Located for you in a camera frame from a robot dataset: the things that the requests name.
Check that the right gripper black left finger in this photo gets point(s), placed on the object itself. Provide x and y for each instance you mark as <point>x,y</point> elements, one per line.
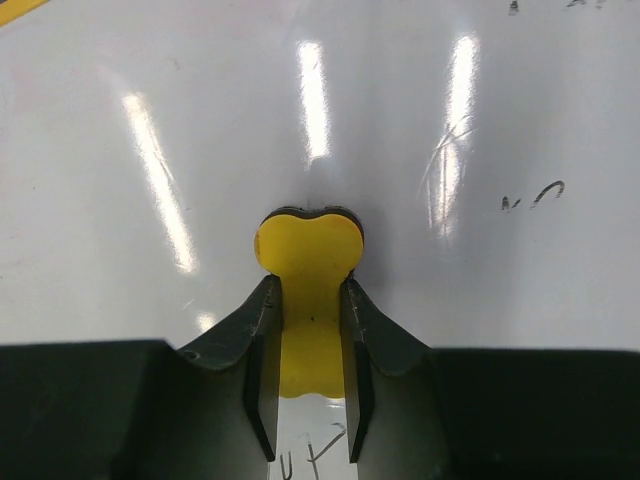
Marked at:
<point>214,411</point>

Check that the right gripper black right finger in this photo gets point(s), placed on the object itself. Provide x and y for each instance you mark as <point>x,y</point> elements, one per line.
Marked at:
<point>393,421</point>

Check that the yellow bone shaped eraser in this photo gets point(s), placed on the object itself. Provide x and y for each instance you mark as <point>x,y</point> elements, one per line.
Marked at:
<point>312,252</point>

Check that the yellow framed whiteboard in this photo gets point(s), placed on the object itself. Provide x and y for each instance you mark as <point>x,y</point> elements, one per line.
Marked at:
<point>489,149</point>

